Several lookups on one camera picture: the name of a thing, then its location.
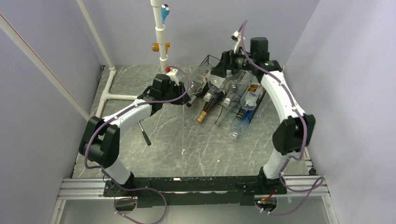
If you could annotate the dark green wine bottle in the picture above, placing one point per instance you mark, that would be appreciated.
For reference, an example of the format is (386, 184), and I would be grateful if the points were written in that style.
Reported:
(194, 97)

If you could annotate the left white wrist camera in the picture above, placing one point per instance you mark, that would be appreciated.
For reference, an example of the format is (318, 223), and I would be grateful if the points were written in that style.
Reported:
(173, 74)

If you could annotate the clear slim empty bottle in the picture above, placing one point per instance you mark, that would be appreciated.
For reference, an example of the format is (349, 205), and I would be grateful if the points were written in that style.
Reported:
(224, 112)

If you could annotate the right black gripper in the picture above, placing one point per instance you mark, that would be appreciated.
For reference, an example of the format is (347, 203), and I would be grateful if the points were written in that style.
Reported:
(227, 62)

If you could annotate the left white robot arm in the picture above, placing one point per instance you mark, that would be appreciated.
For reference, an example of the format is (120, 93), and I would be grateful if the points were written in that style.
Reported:
(101, 139)

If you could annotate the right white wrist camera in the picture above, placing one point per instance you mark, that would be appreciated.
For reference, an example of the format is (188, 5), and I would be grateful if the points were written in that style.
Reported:
(237, 38)

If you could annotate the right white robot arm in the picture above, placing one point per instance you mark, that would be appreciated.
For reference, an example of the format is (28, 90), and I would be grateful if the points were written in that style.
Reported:
(294, 133)

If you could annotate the blue square glass bottle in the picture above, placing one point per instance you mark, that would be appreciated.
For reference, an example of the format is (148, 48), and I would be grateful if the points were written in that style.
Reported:
(241, 122)

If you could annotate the black handled metal tool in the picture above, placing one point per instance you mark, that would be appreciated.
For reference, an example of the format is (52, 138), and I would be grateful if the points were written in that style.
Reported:
(146, 137)

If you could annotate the clear square bottle black cap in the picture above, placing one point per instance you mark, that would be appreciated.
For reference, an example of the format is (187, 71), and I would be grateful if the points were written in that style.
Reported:
(250, 98)

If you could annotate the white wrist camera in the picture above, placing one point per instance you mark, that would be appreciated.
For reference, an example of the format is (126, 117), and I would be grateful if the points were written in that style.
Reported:
(173, 74)
(237, 38)

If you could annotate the clear bottle dark label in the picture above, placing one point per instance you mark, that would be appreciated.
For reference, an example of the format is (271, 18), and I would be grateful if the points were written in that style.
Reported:
(235, 88)

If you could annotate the clear round cork-stoppered bottle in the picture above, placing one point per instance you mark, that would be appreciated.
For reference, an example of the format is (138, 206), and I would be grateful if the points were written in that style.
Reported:
(199, 79)

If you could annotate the dark gold-foil wine bottle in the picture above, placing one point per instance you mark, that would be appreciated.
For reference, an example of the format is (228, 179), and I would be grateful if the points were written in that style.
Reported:
(209, 105)

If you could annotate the aluminium frame rail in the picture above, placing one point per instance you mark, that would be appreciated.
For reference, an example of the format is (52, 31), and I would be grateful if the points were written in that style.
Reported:
(296, 186)

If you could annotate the blue pipe clip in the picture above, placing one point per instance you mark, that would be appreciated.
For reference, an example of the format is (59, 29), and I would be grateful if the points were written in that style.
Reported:
(165, 10)

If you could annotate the white PVC pipe frame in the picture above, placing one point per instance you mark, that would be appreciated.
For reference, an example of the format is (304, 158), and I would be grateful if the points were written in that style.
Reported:
(13, 34)

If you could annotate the black wire wine rack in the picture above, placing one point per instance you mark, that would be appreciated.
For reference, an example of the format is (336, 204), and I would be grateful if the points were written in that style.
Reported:
(213, 61)

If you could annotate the clear bottle silver cap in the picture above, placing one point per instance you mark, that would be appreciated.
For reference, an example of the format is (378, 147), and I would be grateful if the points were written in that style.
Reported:
(216, 84)

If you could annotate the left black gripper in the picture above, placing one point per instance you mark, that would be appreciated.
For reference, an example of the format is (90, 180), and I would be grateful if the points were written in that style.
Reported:
(180, 89)

